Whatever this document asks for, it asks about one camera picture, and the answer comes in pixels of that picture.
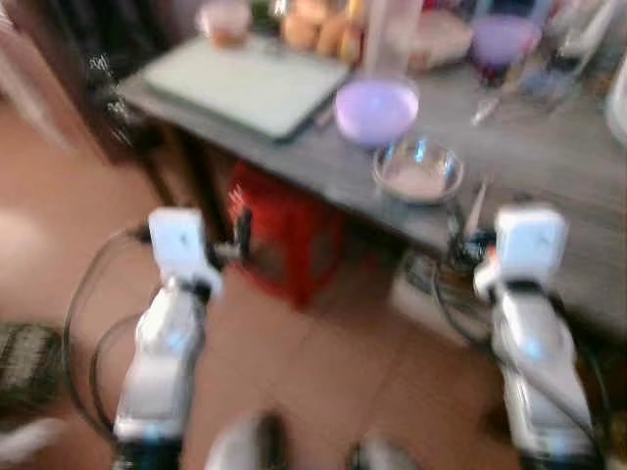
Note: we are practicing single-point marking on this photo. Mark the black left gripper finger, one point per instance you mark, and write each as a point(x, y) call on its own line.
point(242, 237)

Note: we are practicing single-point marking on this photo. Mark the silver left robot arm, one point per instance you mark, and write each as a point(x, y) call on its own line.
point(162, 362)

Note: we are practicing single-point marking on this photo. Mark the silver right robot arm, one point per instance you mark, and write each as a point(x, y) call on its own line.
point(534, 372)

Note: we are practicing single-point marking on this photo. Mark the red plastic stool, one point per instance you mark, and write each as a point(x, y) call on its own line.
point(284, 235)

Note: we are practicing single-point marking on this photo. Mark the shiny metal bowl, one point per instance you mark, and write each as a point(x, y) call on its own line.
point(418, 174)

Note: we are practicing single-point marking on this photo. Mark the grey wooden table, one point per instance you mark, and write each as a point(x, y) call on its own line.
point(529, 166)

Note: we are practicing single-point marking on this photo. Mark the small metal spoon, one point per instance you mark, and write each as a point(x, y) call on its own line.
point(485, 110)

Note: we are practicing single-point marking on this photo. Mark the white rectangular tray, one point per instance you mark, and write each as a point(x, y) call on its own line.
point(245, 86)

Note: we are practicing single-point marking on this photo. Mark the purple plastic bowl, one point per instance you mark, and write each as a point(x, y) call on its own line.
point(377, 111)

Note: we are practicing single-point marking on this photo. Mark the grey left robot leg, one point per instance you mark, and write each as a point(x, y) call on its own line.
point(250, 446)

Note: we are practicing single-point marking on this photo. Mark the grey robot leg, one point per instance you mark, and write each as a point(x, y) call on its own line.
point(384, 455)
point(250, 446)

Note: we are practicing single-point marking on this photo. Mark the white rounded appliance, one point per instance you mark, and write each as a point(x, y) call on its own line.
point(618, 103)

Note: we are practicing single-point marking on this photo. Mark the small purple lidded bowl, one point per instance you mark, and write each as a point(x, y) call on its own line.
point(505, 44)

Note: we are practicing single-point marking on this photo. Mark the jar with pink lid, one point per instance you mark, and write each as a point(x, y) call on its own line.
point(226, 22)

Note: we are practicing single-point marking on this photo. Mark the grey right robot leg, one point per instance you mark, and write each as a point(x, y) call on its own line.
point(384, 455)

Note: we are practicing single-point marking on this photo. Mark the dark patterned floor mat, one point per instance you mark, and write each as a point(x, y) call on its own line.
point(29, 367)

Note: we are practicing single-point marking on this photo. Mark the pile of orange buns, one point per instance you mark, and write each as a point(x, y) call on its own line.
point(318, 29)

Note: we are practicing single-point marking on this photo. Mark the tall clear plastic container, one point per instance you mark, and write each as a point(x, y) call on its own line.
point(392, 39)

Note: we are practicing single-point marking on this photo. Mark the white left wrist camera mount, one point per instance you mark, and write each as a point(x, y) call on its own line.
point(181, 245)

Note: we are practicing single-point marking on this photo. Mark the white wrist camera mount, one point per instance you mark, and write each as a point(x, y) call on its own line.
point(181, 245)
point(524, 245)

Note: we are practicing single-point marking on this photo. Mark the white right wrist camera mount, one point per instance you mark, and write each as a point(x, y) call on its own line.
point(524, 245)

